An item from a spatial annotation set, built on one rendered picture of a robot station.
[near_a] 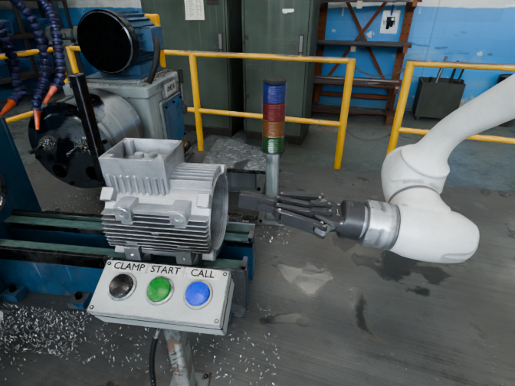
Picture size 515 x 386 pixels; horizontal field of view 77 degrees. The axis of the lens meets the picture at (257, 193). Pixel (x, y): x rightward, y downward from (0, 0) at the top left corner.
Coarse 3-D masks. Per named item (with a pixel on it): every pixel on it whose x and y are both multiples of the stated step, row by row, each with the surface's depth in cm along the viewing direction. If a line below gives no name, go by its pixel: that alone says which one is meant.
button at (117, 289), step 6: (120, 276) 41; (126, 276) 41; (114, 282) 41; (120, 282) 41; (126, 282) 41; (132, 282) 41; (114, 288) 40; (120, 288) 40; (126, 288) 40; (114, 294) 40; (120, 294) 40; (126, 294) 40
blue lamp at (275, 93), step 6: (264, 84) 79; (282, 84) 79; (264, 90) 80; (270, 90) 79; (276, 90) 79; (282, 90) 79; (264, 96) 81; (270, 96) 80; (276, 96) 79; (282, 96) 80; (270, 102) 80; (276, 102) 80; (282, 102) 81
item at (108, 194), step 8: (224, 168) 66; (104, 192) 58; (112, 192) 58; (104, 200) 58; (112, 200) 58; (200, 200) 56; (208, 200) 56; (200, 208) 57; (208, 208) 57; (120, 248) 64; (208, 256) 62
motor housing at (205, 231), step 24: (192, 168) 61; (216, 168) 61; (120, 192) 60; (192, 192) 59; (216, 192) 72; (144, 216) 57; (168, 216) 57; (192, 216) 57; (216, 216) 73; (120, 240) 60; (144, 240) 60; (168, 240) 58; (192, 240) 58; (216, 240) 69
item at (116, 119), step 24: (72, 96) 86; (96, 96) 90; (120, 96) 99; (48, 120) 84; (72, 120) 83; (120, 120) 90; (48, 144) 84; (72, 144) 86; (48, 168) 92; (72, 168) 90
